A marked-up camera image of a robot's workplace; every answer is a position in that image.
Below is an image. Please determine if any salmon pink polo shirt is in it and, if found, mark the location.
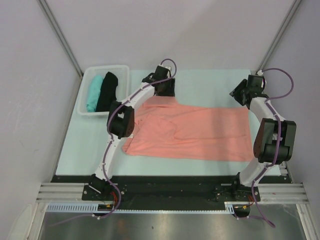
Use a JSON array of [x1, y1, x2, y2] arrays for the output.
[[122, 96, 254, 162]]

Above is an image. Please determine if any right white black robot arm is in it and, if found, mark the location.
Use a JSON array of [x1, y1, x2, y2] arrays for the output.
[[230, 75, 297, 202]]

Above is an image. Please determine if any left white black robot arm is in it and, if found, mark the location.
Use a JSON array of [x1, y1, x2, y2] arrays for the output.
[[88, 73, 175, 200]]

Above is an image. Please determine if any white plastic basket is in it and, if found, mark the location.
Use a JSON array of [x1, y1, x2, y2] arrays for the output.
[[77, 64, 130, 117]]

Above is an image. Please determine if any rolled black t shirt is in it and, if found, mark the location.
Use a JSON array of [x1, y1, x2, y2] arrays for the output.
[[95, 72, 118, 112]]

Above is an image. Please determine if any rolled teal t shirt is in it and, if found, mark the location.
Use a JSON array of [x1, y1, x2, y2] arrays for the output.
[[86, 75, 104, 113]]

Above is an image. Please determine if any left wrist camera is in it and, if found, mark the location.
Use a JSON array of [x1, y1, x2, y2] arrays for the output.
[[152, 65, 171, 81]]

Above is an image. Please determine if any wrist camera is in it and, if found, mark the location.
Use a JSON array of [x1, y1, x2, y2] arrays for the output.
[[152, 65, 171, 81], [246, 74, 266, 94]]

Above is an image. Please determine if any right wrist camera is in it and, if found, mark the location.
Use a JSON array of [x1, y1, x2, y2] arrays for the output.
[[246, 74, 266, 94]]

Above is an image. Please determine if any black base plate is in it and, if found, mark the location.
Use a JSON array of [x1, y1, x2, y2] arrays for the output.
[[51, 175, 289, 210]]

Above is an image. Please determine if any right aluminium corner post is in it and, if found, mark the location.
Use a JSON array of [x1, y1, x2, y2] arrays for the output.
[[252, 0, 304, 73]]

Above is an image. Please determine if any aluminium corner post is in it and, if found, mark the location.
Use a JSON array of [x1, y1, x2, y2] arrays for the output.
[[252, 0, 304, 73], [36, 0, 84, 78]]

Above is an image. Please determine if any white slotted cable duct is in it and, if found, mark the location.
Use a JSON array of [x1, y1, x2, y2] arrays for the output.
[[46, 202, 235, 214]]

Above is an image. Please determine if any left aluminium corner post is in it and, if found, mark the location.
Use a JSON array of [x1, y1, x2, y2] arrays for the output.
[[36, 0, 84, 78]]

